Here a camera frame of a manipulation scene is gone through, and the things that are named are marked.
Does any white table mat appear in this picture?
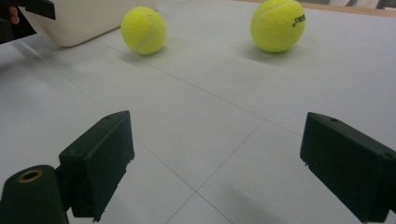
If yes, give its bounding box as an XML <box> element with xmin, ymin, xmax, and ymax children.
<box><xmin>0</xmin><ymin>0</ymin><xmax>396</xmax><ymax>224</ymax></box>

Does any white plastic bin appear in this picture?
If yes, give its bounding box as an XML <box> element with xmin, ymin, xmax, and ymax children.
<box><xmin>19</xmin><ymin>0</ymin><xmax>159</xmax><ymax>49</ymax></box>

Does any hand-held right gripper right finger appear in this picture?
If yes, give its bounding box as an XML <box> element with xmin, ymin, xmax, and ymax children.
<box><xmin>299</xmin><ymin>111</ymin><xmax>396</xmax><ymax>224</ymax></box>

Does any yellow tennis ball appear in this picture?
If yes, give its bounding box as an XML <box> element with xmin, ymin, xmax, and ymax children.
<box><xmin>249</xmin><ymin>0</ymin><xmax>307</xmax><ymax>53</ymax></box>
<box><xmin>120</xmin><ymin>6</ymin><xmax>168</xmax><ymax>56</ymax></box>

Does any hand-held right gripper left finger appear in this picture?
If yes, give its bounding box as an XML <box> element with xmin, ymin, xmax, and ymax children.
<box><xmin>58</xmin><ymin>109</ymin><xmax>135</xmax><ymax>223</ymax></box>

